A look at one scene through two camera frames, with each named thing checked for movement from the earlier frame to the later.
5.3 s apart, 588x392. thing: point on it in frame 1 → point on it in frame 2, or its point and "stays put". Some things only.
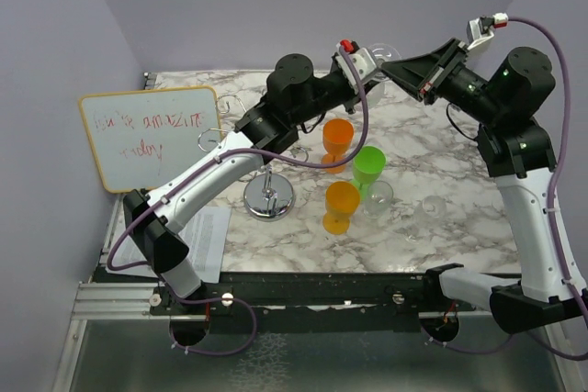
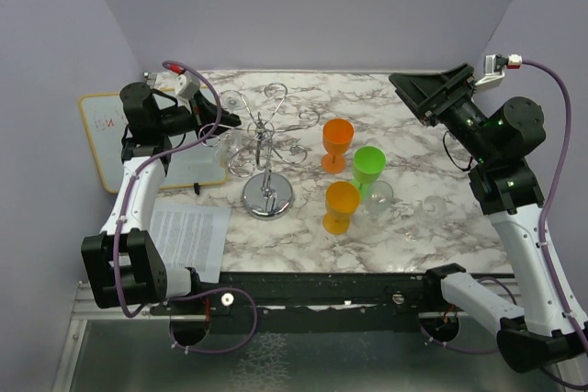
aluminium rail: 120,301 stays put
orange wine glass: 338,135 stays put
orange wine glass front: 342,198 stays put
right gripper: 426,72 → 432,95
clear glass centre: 378,197 stays put
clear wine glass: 381,54 → 229,147
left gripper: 353,98 → 209,111
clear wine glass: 431,208 stays put
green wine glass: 368,162 stays put
